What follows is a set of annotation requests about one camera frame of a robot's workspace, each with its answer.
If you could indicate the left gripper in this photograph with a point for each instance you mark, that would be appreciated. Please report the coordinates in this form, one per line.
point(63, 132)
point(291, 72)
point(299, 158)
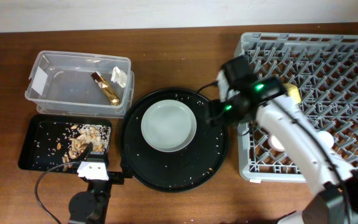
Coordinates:
point(117, 178)

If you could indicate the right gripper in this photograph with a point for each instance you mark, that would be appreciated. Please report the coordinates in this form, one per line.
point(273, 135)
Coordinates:
point(219, 113)

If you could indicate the grey plate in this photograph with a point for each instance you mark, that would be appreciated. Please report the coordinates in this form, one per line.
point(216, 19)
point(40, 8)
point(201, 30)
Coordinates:
point(168, 126)

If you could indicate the brown snack wrapper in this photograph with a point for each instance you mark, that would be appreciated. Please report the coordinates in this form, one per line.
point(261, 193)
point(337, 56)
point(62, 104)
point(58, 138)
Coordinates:
point(106, 88)

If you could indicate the pink plastic cup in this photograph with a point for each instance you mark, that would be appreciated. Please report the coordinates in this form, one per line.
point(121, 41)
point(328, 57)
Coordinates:
point(275, 144)

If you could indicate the yellow bowl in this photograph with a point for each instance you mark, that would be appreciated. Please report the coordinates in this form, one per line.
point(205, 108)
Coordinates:
point(293, 92)

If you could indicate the white napkin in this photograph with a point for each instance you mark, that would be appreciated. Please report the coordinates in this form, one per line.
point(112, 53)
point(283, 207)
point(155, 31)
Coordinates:
point(118, 76)

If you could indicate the blue plastic cup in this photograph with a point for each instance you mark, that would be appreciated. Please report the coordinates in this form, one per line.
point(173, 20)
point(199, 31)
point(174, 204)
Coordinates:
point(327, 138)

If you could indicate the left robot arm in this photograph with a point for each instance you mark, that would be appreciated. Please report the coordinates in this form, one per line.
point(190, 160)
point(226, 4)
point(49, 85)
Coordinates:
point(91, 205)

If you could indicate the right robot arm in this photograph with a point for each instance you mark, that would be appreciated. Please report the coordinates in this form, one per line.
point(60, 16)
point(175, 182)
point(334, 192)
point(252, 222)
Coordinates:
point(332, 181)

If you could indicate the grey dishwasher rack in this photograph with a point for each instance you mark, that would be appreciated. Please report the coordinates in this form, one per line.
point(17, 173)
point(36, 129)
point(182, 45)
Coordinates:
point(324, 68)

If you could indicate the food scraps in bowl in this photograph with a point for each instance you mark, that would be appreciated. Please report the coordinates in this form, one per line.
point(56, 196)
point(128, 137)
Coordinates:
point(85, 141)

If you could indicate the black rectangular tray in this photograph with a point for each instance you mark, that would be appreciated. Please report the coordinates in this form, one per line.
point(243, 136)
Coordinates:
point(25, 156)

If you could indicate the round black serving tray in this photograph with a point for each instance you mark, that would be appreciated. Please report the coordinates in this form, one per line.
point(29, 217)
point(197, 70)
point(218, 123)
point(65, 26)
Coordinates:
point(174, 171)

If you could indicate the clear plastic storage bin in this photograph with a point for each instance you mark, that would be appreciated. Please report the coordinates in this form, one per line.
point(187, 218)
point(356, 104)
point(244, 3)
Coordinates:
point(61, 83)

